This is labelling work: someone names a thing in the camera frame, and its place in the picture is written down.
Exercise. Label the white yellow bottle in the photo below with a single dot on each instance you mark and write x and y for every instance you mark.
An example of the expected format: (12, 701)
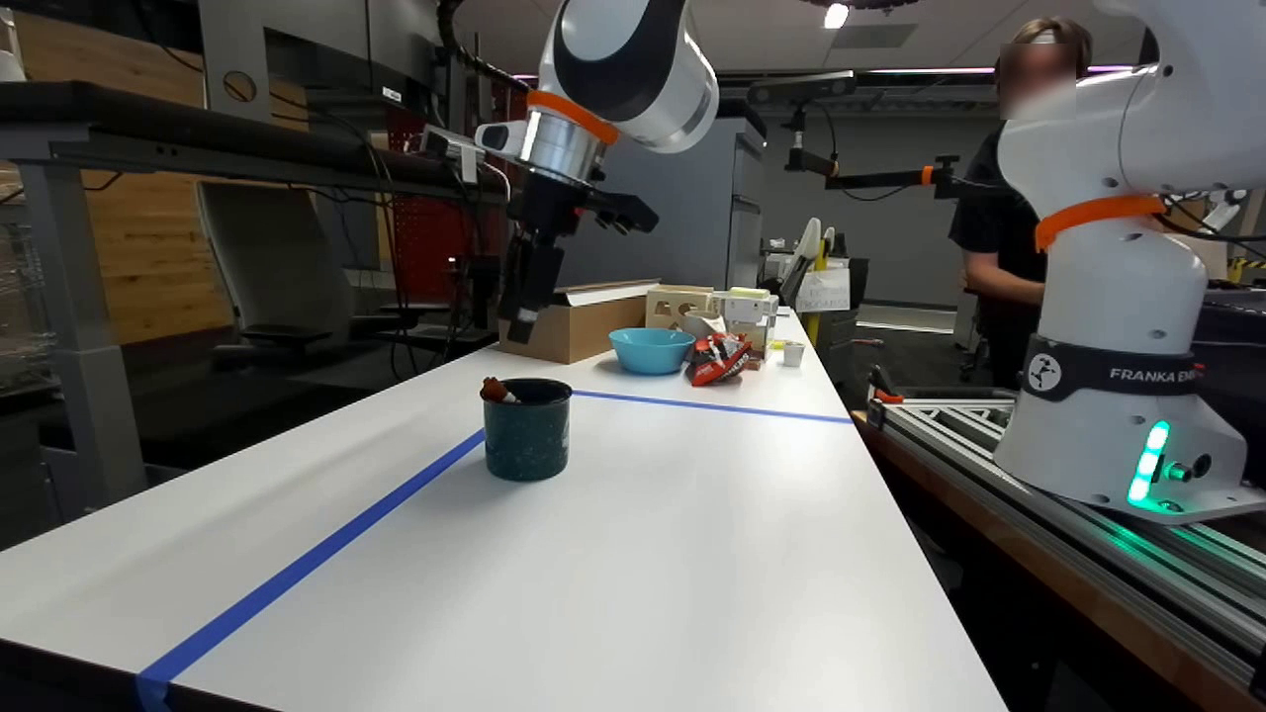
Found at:
(821, 271)

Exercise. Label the cardboard box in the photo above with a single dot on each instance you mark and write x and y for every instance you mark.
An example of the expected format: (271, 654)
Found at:
(577, 323)

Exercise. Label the small white cup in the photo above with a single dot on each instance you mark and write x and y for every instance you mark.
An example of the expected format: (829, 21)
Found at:
(791, 355)

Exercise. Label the person in black shirt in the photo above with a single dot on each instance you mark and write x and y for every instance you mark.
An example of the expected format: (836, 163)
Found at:
(1003, 252)

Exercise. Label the ceiling light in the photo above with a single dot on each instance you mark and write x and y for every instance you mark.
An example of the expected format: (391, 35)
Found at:
(836, 13)

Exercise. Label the dark teal mug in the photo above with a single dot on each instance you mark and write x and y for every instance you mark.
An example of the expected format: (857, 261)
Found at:
(526, 436)

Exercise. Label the grey cabinet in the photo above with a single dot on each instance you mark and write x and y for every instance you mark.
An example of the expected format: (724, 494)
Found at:
(687, 212)

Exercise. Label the printed beige box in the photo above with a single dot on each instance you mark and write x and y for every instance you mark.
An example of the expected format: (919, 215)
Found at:
(680, 306)

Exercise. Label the short blue tape line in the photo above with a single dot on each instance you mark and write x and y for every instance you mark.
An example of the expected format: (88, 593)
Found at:
(715, 406)

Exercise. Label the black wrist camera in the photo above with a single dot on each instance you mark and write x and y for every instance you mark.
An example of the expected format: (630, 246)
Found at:
(621, 212)

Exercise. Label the white container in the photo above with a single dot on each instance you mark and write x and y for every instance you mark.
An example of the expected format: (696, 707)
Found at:
(747, 316)

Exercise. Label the aluminium frame rail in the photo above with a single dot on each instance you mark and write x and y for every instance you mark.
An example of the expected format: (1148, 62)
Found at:
(1119, 565)

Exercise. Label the blue bowl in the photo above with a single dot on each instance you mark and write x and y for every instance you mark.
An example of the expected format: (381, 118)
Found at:
(650, 351)

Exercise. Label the grey metal desk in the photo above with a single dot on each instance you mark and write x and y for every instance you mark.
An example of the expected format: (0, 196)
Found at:
(79, 261)

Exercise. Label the red black bag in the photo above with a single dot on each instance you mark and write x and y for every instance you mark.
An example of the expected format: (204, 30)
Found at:
(720, 356)

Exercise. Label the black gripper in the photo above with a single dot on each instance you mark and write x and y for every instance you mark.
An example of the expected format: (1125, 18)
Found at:
(538, 242)

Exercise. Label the red cabinet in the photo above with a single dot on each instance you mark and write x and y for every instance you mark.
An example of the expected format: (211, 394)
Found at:
(438, 252)

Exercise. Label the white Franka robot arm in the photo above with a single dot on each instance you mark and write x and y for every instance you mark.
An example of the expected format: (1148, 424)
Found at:
(1119, 329)

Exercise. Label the long blue tape line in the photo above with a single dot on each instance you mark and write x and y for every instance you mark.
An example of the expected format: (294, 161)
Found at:
(300, 565)

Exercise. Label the black orange camera mount arm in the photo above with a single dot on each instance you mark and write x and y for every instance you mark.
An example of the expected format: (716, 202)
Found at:
(873, 175)

